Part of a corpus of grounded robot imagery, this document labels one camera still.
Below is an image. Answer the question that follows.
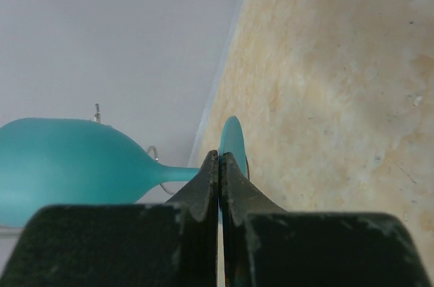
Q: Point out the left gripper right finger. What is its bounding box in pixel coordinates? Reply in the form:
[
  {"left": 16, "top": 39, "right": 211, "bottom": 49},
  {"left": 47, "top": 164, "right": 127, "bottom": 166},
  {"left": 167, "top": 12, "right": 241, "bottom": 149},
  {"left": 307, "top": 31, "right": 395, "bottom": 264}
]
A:
[{"left": 220, "top": 153, "right": 431, "bottom": 286}]

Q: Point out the chrome wine glass rack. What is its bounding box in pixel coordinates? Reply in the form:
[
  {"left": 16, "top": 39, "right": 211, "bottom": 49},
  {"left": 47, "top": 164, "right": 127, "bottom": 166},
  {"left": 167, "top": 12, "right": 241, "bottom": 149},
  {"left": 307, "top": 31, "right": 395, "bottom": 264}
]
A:
[{"left": 0, "top": 102, "right": 252, "bottom": 237}]

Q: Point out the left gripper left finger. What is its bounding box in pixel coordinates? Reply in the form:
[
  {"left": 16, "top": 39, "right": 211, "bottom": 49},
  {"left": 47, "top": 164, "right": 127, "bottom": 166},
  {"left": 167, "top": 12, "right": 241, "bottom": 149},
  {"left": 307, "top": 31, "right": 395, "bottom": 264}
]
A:
[{"left": 1, "top": 151, "right": 218, "bottom": 286}]

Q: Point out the teal wine glass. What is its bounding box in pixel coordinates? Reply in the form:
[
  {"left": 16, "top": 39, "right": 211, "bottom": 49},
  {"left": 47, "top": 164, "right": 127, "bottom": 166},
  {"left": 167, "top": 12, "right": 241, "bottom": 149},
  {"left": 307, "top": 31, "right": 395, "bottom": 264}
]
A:
[{"left": 0, "top": 115, "right": 246, "bottom": 228}]

